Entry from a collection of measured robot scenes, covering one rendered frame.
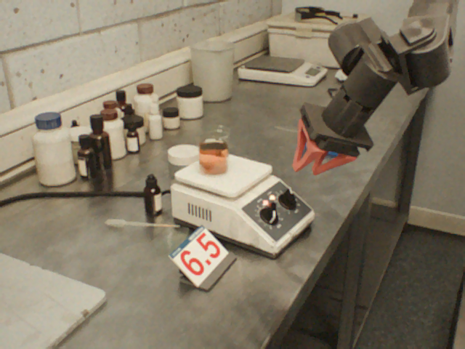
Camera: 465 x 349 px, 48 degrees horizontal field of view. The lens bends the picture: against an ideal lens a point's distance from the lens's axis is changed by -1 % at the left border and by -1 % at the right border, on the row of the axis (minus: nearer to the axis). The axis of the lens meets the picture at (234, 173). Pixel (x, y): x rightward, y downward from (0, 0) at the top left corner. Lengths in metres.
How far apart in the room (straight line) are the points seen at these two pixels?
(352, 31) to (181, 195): 0.36
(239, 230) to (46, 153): 0.41
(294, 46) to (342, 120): 1.21
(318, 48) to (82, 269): 1.31
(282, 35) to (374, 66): 1.24
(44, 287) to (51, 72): 0.59
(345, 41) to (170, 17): 0.90
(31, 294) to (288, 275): 0.35
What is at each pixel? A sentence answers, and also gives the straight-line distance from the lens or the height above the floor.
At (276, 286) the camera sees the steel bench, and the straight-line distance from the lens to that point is 0.73.
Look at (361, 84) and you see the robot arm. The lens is 0.69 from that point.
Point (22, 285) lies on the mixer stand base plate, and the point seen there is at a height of 0.76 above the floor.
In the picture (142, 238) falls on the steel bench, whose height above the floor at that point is 0.75.
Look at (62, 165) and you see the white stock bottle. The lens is 1.03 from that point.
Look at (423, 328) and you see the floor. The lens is 1.89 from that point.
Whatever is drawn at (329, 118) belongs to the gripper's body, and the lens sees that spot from 0.73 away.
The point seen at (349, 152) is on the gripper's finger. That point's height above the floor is 0.91.
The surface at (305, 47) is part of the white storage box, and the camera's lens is 1.90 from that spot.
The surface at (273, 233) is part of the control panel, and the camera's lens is 0.78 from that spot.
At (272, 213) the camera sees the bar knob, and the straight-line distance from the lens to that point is 0.77.
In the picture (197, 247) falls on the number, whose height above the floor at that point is 0.78.
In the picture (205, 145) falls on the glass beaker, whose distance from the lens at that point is 0.80.
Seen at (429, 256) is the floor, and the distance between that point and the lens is 2.26.
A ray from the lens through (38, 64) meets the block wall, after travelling 1.19.
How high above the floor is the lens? 1.19
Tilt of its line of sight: 25 degrees down
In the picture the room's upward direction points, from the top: straight up
